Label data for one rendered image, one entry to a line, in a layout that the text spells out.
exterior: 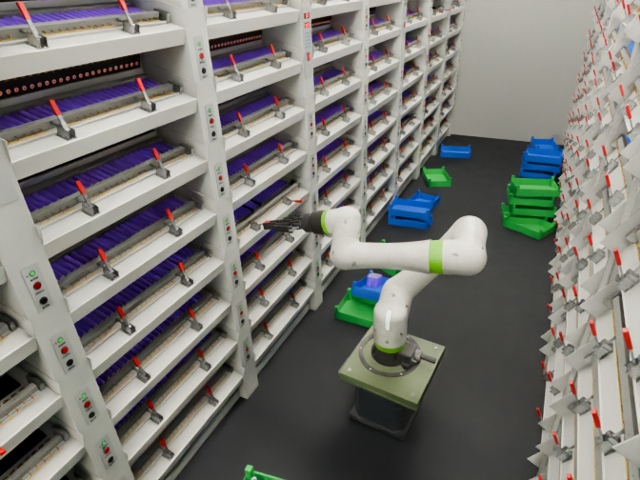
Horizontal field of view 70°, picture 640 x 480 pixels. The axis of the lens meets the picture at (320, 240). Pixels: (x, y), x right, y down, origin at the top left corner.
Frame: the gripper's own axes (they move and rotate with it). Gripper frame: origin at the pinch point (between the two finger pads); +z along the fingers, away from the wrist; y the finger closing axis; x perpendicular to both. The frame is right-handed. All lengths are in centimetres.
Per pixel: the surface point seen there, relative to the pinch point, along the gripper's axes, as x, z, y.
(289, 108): 39, 1, 38
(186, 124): 49, 0, -25
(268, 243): -16.0, 17.6, 14.8
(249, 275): -20.2, 14.9, -7.2
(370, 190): -40, 19, 141
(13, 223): 44, -5, -90
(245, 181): 19.9, 5.3, -0.8
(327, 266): -59, 24, 68
